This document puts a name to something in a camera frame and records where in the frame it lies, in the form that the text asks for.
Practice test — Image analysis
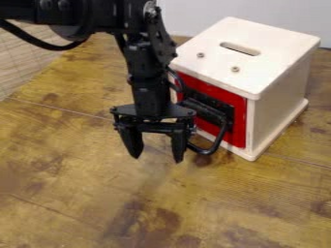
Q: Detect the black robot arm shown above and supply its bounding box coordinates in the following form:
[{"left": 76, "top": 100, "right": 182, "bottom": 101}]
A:
[{"left": 0, "top": 0, "right": 195, "bottom": 162}]

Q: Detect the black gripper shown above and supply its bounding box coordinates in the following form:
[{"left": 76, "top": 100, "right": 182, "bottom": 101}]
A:
[{"left": 110, "top": 77, "right": 196, "bottom": 163}]

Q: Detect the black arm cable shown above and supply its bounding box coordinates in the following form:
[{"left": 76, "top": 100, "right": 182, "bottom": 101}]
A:
[{"left": 0, "top": 18, "right": 90, "bottom": 52}]

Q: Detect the black metal drawer handle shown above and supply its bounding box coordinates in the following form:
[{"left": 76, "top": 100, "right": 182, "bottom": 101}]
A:
[{"left": 182, "top": 98, "right": 231, "bottom": 155}]

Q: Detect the red wooden drawer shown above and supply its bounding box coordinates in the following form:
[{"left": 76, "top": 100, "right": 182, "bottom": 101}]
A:
[{"left": 178, "top": 73, "right": 247, "bottom": 148}]

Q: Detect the white wooden box cabinet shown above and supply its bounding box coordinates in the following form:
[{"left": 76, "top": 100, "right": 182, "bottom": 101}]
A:
[{"left": 171, "top": 17, "right": 321, "bottom": 161}]

